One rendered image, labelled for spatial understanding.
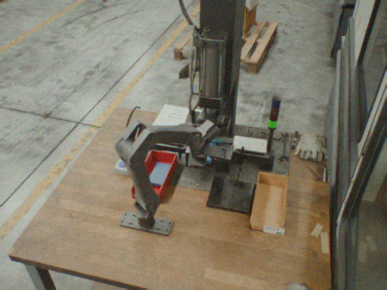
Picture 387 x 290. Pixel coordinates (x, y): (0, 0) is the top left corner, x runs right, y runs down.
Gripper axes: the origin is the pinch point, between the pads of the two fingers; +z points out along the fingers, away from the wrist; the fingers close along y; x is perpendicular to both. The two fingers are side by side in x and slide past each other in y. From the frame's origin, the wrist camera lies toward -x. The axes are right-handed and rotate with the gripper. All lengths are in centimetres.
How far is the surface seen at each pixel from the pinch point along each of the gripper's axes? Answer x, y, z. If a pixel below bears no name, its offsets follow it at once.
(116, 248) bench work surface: 21.3, -41.7, -11.5
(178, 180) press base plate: 8.6, -8.3, 7.4
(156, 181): 17.6, -11.0, 4.9
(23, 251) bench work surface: 53, -50, -16
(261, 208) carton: -27.5, -14.5, 2.8
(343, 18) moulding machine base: -88, 243, 189
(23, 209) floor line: 133, -24, 103
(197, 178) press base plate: 1.0, -5.5, 8.9
